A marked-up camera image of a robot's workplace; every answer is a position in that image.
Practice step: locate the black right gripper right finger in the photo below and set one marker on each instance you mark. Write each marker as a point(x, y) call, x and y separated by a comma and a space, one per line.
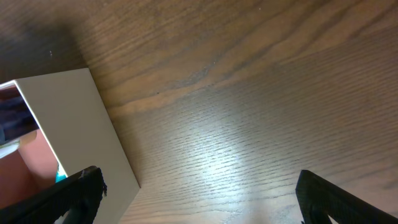
point(320, 201)

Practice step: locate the white box with pink interior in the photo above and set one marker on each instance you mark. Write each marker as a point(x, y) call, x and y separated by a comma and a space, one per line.
point(73, 119)

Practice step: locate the white lotion tube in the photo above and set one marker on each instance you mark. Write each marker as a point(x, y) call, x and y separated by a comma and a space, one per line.
point(9, 148)

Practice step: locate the Colgate toothpaste tube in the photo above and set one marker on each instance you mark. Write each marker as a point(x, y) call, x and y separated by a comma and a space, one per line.
point(60, 174)

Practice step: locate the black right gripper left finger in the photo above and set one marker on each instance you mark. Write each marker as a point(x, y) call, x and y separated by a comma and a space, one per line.
point(78, 197)

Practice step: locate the clear hand sanitizer pump bottle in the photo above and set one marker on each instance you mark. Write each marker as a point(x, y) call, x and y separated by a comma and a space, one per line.
point(16, 118)

